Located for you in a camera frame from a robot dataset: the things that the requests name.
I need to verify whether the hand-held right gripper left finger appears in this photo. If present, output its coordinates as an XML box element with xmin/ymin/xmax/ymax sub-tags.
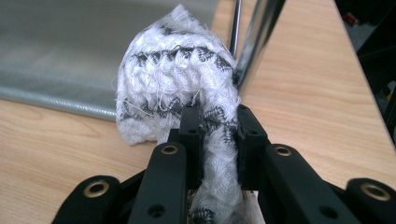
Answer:
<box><xmin>127</xmin><ymin>105</ymin><xmax>205</xmax><ymax>224</ymax></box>

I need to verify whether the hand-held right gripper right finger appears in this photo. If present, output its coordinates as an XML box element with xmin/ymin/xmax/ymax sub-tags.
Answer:
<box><xmin>236</xmin><ymin>105</ymin><xmax>362</xmax><ymax>224</ymax></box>

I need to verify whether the white grey-striped cloth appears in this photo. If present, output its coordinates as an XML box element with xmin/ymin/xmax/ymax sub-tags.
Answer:
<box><xmin>115</xmin><ymin>3</ymin><xmax>260</xmax><ymax>224</ymax></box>

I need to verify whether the silver two-tier shelf rack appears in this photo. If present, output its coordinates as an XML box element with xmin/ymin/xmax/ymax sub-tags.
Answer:
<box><xmin>0</xmin><ymin>0</ymin><xmax>288</xmax><ymax>122</ymax></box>

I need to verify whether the small red object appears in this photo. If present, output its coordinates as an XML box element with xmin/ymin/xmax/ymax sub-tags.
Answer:
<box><xmin>344</xmin><ymin>12</ymin><xmax>359</xmax><ymax>26</ymax></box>

